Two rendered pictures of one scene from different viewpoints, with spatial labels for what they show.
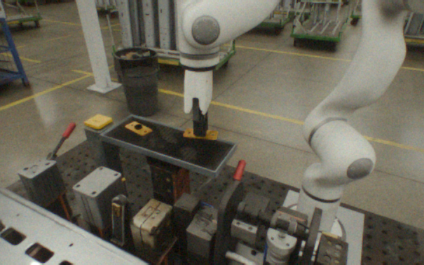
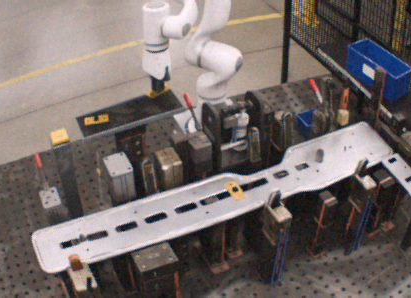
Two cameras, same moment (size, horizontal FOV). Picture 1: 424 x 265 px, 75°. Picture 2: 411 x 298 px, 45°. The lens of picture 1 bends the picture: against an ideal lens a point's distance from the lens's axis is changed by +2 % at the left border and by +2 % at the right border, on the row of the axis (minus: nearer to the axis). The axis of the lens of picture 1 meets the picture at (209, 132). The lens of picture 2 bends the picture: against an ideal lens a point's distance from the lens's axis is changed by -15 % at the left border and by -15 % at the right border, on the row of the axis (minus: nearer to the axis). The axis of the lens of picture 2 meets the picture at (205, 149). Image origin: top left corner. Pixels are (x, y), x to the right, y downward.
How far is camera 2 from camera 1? 1.45 m
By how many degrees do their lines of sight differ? 43
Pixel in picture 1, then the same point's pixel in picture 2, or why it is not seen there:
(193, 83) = (165, 58)
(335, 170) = (229, 71)
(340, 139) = (221, 52)
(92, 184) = (119, 167)
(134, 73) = not seen: outside the picture
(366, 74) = (220, 13)
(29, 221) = (92, 225)
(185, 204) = (180, 138)
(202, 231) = (203, 144)
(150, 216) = (169, 158)
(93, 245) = (146, 203)
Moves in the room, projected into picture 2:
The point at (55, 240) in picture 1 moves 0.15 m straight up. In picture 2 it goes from (123, 217) to (117, 183)
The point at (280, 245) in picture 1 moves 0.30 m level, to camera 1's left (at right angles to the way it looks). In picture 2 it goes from (244, 120) to (188, 168)
